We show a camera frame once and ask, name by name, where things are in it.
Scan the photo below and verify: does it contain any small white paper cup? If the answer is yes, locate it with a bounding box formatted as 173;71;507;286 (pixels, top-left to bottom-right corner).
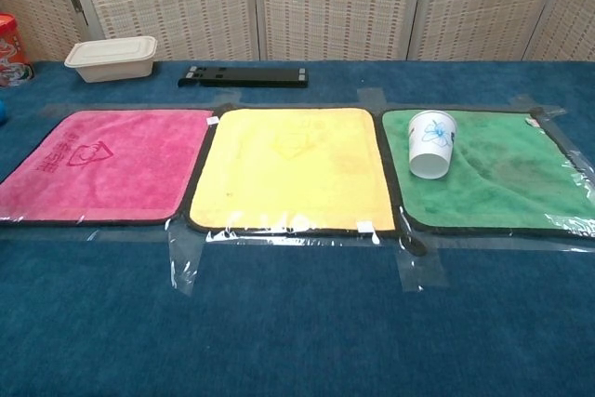
407;110;458;180

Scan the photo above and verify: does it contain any yellow cloth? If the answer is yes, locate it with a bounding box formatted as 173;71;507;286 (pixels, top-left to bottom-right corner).
185;107;397;234

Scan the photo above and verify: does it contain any pink cloth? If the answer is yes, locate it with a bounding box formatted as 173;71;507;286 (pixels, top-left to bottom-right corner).
0;108;216;227

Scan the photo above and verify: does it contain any green cloth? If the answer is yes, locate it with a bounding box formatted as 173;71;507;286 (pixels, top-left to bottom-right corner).
379;108;595;236

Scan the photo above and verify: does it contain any black folded stand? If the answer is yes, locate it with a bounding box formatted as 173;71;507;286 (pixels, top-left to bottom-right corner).
178;66;310;90

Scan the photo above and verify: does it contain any clear tape strip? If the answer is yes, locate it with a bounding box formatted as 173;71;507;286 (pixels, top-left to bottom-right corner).
394;238;450;294
165;224;205;297

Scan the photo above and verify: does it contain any beige lidded lunch box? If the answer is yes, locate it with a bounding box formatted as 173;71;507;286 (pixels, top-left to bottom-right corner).
63;35;158;84

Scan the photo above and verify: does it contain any red snack canister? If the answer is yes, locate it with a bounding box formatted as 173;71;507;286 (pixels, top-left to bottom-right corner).
0;13;34;87

